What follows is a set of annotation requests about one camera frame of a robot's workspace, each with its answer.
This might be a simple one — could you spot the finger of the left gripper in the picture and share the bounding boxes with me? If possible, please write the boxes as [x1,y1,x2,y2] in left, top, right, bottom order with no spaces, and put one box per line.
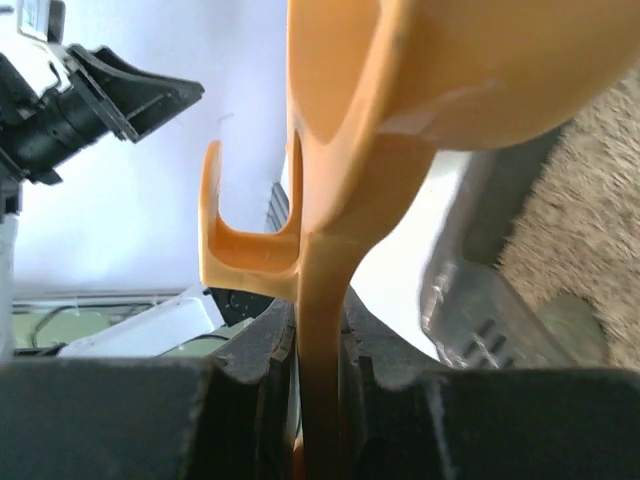
[67,44,205,143]

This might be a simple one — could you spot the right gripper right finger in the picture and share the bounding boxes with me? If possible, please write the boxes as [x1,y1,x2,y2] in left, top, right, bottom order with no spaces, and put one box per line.
[340,290,455,479]

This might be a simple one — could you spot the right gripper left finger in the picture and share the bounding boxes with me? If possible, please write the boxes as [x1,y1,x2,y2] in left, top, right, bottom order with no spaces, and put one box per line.
[189,300,298,479]

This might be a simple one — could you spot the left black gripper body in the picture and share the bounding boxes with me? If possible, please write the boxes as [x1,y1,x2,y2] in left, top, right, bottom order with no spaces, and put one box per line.
[1,56,108,185]

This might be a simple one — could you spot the orange litter scoop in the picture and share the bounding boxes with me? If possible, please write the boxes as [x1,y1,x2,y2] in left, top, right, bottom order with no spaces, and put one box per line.
[199,1,639,479]

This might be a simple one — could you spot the dark grey litter box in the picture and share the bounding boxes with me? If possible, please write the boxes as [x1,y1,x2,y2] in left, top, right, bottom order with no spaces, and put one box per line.
[420,128,580,369]

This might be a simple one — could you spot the grey-green litter clump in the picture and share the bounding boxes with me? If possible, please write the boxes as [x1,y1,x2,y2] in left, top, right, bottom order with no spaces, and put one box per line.
[536,294,609,366]

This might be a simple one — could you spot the beige pellet litter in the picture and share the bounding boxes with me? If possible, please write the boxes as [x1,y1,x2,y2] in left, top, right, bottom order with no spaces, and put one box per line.
[499,69,639,369]

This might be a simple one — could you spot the white plastic tray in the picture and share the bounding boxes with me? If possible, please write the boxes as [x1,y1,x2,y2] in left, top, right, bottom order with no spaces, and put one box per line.
[351,151,472,358]

